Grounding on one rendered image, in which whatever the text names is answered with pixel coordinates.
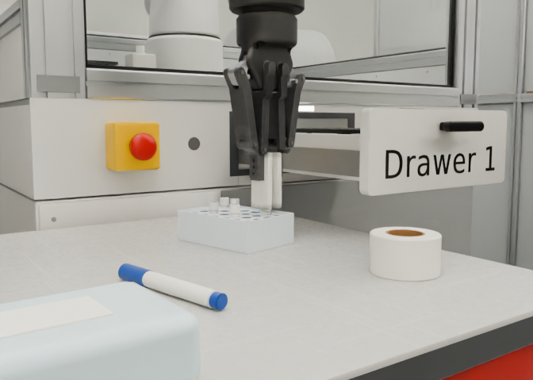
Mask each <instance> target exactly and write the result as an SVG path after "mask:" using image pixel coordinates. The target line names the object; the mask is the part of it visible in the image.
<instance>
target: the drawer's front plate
mask: <svg viewBox="0 0 533 380"><path fill-rule="evenodd" d="M446 121H482V122H483V123H484V129H483V130H482V131H480V132H446V131H442V130H440V123H441V122H446ZM506 132H507V113H506V112H505V111H503V110H464V109H386V108H367V109H363V110H362V112H361V117H360V165H359V191H360V193H361V194H364V195H370V196H377V195H384V194H399V193H408V192H416V191H424V190H438V189H446V188H455V187H463V186H478V185H486V184H494V183H501V182H503V181H504V170H505V151H506ZM489 146H493V148H492V167H495V169H494V171H486V170H485V169H486V168H489V150H490V149H489V150H487V151H486V148H487V147H489ZM386 150H396V151H399V152H400V153H401V156H402V160H403V165H402V170H401V173H400V174H399V175H398V176H397V177H396V178H385V154H386ZM474 152H476V155H473V156H472V158H471V167H470V172H468V169H469V153H471V155H472V154H473V153H474ZM458 153H462V154H463V155H464V156H465V164H456V168H457V170H458V171H461V170H463V169H464V172H463V173H461V174H458V173H456V172H455V171H454V158H455V156H456V155H457V154H458ZM449 154H451V159H450V163H449V167H448V172H447V174H444V169H443V160H442V163H441V168H440V172H439V175H437V174H436V171H435V161H434V155H436V159H437V165H438V168H439V161H440V156H441V155H444V160H445V166H447V159H448V155H449ZM413 155H415V156H416V158H415V159H412V160H411V162H410V168H409V177H407V156H410V158H411V157H412V156H413ZM421 155H427V156H428V158H429V162H430V164H429V175H427V174H426V175H425V176H419V175H418V172H417V169H418V166H419V165H420V164H421V163H426V162H427V160H426V159H425V158H422V159H419V156H421ZM399 166H400V160H399V157H398V155H397V154H395V153H389V175H395V174H396V173H397V172H398V170H399Z"/></svg>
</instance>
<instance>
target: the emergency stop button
mask: <svg viewBox="0 0 533 380"><path fill-rule="evenodd" d="M129 150H130V152H131V154H132V156H133V157H134V158H136V159H138V160H149V159H151V158H152V157H153V156H154V155H155V153H156V150H157V143H156V141H155V138H154V137H153V136H151V135H150V134H147V133H138V134H136V135H135V136H134V137H133V138H132V139H131V141H130V144H129Z"/></svg>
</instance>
